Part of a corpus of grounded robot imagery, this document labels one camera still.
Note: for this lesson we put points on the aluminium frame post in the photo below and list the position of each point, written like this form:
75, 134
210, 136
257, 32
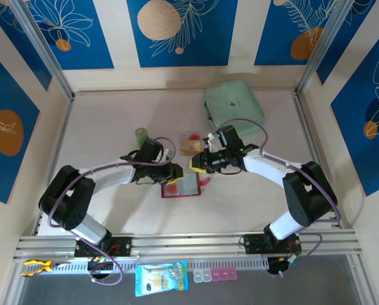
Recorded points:
43, 51
322, 44

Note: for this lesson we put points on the red card holder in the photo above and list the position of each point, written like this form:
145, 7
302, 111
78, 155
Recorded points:
189, 187

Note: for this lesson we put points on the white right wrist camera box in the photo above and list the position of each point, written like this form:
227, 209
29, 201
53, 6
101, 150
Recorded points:
209, 139

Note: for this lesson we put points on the white card with orange blotch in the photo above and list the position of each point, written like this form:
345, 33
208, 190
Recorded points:
171, 189

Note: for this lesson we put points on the pink pill box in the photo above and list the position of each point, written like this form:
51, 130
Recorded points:
224, 274

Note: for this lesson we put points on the clear pill box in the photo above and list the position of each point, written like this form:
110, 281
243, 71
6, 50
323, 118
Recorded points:
202, 275

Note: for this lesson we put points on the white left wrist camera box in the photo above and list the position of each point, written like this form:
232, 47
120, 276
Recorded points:
165, 154

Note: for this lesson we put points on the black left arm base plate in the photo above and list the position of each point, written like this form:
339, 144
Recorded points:
122, 246

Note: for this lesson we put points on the blue snack packet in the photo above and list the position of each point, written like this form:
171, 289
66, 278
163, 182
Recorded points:
160, 279

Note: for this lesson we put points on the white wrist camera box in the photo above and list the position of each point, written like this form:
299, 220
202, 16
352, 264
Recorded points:
165, 154
209, 139

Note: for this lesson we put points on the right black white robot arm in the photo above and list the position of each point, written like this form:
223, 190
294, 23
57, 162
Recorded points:
309, 193

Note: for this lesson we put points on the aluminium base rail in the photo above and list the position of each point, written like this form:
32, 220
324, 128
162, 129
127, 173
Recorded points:
189, 244

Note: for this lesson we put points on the white card with red spots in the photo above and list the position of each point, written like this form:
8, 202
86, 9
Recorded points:
195, 137

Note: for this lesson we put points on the aluminium side rail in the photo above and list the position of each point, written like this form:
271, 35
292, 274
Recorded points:
306, 127

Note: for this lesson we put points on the mint green zip pouch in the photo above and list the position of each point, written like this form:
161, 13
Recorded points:
233, 101

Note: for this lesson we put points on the beige card with orange print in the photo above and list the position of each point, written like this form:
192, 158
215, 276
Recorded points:
190, 147

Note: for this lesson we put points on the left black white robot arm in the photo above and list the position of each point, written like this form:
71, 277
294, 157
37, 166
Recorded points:
68, 197

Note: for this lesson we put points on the card with food picture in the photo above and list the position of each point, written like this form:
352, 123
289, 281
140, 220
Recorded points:
183, 136

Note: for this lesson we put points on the green cylindrical bottle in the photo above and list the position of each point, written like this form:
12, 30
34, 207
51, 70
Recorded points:
141, 135

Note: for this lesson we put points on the black electronics module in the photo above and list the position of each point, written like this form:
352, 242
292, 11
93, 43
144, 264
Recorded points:
102, 268
276, 265

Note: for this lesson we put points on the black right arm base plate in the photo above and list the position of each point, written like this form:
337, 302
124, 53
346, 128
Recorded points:
256, 243

